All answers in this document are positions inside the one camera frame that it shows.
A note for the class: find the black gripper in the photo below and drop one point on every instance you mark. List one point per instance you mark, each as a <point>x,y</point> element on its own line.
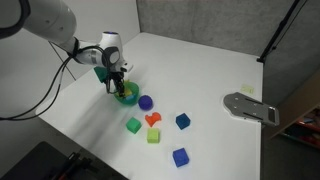
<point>115,75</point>

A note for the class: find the yellow duck toy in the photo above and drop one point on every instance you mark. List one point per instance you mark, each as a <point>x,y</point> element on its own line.
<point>127,91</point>

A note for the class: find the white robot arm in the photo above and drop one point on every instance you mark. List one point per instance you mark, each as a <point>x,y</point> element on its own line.
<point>50,20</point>

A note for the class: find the light blue toy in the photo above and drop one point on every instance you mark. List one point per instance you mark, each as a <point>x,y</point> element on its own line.
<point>131,97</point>

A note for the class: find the green bowl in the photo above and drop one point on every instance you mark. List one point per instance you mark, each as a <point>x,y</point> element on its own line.
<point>135,89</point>

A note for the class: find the orange-red block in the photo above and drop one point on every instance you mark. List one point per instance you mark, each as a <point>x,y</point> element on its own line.
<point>153,118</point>

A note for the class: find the lime green block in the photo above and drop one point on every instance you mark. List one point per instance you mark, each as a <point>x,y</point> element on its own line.
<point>153,135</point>

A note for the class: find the dark blue block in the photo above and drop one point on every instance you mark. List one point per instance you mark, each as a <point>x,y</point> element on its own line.
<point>183,121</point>

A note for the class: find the royal blue block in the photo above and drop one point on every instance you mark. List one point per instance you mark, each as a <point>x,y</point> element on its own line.
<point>180,157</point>

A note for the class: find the purple spiky ball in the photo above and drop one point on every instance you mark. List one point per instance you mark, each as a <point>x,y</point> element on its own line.
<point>145,102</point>

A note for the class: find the pale yellow sticky note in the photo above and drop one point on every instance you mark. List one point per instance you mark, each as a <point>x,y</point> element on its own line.
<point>247,89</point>

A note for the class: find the grey metal mounting plate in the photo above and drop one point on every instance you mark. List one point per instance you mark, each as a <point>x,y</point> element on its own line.
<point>251,108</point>

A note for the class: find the black tripod stand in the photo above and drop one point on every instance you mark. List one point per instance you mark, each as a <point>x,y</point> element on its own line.
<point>280,30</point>

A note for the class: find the wooden shelf unit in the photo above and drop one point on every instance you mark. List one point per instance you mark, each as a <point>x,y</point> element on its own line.
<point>300,100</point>

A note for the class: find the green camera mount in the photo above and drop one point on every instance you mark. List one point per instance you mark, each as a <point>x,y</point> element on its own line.
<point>100,74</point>

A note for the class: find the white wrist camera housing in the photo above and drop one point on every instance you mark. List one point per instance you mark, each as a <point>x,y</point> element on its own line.
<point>127,67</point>

